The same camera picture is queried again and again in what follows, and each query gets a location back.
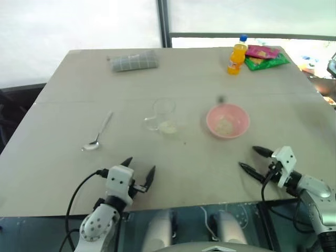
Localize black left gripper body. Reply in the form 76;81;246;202
128;178;148;198

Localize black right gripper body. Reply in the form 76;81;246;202
264;157;284;182

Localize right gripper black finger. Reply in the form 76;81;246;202
238;162;266;183
252;145;275;159

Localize silver metal spoon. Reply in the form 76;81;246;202
80;111;114;152

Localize grey rounded robot leg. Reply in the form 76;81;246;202
211;209;248;245
141;209;174;252

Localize pink plastic bowl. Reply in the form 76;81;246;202
205;103;250;140

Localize clear glass measuring cup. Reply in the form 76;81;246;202
143;98;180;135

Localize grey robot torso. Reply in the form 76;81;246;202
156;241;270;252

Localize green snack bag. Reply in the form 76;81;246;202
244;52;291;71

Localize orange soda bottle blue cap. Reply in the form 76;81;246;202
226;34;249;76

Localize pink snack bag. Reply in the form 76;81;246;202
245;45;280;59

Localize grey checked rolled cloth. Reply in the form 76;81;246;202
107;49;160;74

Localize black device at edge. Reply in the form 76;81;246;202
326;51;336;77

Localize dark furniture beside table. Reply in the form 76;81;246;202
0;82;48;156

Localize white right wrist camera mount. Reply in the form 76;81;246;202
270;145;297;188

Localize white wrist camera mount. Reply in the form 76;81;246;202
270;145;297;188
106;165;135;206

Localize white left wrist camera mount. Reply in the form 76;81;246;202
106;165;135;206

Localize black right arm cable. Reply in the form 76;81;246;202
260;167;317;234

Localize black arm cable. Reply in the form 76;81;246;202
58;169;110;252
260;167;317;234

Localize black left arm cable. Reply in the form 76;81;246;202
58;169;110;252

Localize white thin cable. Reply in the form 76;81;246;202
199;206;219;240

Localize grey window frame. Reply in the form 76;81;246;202
156;0;336;49

